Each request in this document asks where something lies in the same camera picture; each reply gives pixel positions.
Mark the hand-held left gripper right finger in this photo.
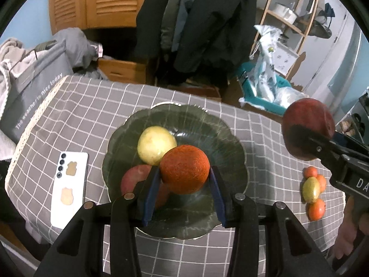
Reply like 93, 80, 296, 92
209, 166, 338, 277

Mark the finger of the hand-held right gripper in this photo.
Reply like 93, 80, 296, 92
288, 124, 355, 176
334, 133, 369, 162

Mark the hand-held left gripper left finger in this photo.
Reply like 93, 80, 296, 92
34, 166, 162, 277

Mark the dark red apple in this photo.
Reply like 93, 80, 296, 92
282, 98, 336, 161

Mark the pinkish red apple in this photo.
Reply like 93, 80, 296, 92
120, 164, 170, 208

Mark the large orange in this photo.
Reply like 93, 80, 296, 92
159, 145, 210, 195

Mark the pale yellow pear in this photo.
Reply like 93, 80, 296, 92
137, 125, 178, 166

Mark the green glass bowl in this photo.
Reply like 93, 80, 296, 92
102, 102, 250, 240

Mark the person's right hand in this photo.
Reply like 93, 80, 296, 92
334, 198, 365, 263

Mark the row of shoes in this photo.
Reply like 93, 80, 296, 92
337, 114, 364, 136

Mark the metal shoe rack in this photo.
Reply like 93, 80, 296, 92
336, 91, 369, 139

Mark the clear plastic bag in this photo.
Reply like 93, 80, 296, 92
274, 87, 309, 107

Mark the white smartphone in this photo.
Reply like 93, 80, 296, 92
50, 151, 89, 230

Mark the white printed plastic bag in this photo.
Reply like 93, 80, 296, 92
249, 24, 284, 101

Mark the teal plastic crate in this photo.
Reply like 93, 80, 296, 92
238, 62, 292, 114

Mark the white patterned storage box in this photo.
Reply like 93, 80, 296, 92
274, 45, 301, 75

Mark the white door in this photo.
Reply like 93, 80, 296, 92
288, 0, 361, 93

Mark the flat cardboard box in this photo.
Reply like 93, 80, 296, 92
173, 82, 222, 101

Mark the grey checked tablecloth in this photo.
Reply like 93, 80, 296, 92
4, 75, 346, 277

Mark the wooden shelf rack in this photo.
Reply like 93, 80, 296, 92
251, 0, 323, 77

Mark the white cooking pot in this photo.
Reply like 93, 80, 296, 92
272, 2, 299, 22

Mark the dark folded umbrella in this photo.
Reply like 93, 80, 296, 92
323, 2, 337, 18

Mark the large black coat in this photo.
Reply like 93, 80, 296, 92
173, 0, 257, 74

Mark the grey printed tote bag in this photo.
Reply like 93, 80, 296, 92
0, 39, 74, 143

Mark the grey clothing pile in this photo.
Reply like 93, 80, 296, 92
48, 27, 104, 78

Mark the thin black jacket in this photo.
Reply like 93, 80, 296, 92
135, 0, 179, 60

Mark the grey jacket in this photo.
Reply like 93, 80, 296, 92
161, 0, 198, 52

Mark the wooden louvered wardrobe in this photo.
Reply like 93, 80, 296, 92
48, 0, 153, 35

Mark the silver duct pipe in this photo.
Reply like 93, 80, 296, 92
310, 29, 369, 122

